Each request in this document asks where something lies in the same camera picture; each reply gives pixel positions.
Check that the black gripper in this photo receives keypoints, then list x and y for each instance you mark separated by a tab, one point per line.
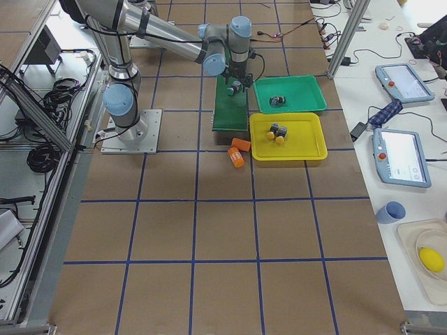
238	70

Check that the green push button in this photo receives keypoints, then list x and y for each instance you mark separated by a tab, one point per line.
234	88
277	101

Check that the plain orange cylinder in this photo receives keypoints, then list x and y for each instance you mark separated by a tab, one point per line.
240	144

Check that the yellow push button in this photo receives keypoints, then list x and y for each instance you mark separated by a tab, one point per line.
272	133
281	135

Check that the orange cylinder with 4680 label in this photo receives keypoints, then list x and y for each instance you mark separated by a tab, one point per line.
236	157

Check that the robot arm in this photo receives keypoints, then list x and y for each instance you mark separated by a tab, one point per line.
107	21

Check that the green conveyor belt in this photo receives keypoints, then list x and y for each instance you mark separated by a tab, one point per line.
230	112

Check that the green plastic tray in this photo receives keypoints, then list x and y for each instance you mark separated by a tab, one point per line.
303	94

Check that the yellow plastic tray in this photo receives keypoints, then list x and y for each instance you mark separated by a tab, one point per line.
304	140

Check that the black power adapter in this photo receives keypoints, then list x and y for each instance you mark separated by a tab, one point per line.
357	131

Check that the upper teach pendant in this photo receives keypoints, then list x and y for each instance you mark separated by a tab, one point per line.
402	83

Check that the teach pendant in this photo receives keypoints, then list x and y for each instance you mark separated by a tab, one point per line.
399	158
402	83

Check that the lower teach pendant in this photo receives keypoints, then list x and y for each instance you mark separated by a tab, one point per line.
399	158

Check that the blue plastic cup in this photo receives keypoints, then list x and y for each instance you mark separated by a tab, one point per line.
390	212

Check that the white bowl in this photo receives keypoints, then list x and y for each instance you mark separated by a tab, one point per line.
434	239

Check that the yellow lemon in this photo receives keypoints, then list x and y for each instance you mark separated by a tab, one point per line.
431	259

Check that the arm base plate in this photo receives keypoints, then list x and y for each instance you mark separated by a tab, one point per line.
151	34
140	139

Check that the aluminium frame post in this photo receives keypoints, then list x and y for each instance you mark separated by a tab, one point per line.
357	11

